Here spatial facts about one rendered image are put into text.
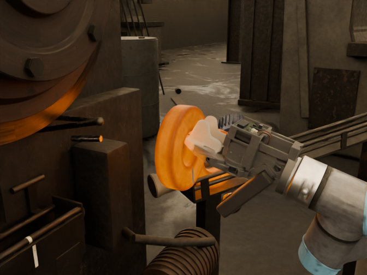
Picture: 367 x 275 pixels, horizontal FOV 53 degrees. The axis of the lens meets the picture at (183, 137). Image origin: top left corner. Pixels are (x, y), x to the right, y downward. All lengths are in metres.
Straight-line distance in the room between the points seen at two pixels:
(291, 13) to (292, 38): 0.19
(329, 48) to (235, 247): 1.77
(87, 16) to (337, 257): 0.53
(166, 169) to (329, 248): 0.29
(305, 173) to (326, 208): 0.06
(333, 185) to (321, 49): 2.53
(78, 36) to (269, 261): 1.47
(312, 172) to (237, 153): 0.12
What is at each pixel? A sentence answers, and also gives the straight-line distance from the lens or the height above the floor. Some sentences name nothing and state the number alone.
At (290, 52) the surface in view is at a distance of 3.19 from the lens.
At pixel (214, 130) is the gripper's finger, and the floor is 0.86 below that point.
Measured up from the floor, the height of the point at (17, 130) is 0.90.
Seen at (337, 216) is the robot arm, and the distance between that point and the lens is 0.61.
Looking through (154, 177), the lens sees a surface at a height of 0.69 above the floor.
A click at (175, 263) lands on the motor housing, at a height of 0.53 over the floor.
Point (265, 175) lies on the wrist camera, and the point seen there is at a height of 0.81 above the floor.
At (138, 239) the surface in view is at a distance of 0.83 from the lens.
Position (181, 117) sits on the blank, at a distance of 0.63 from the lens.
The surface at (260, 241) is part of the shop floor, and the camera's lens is 1.94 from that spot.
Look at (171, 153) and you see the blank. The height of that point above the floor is 0.84.
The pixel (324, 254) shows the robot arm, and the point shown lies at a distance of 0.67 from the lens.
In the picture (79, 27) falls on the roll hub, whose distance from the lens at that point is 0.56.
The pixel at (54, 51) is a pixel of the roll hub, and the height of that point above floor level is 1.01.
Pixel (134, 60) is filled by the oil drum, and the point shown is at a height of 0.71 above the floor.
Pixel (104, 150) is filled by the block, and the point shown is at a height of 0.80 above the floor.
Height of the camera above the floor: 1.05
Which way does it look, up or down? 18 degrees down
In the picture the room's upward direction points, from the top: straight up
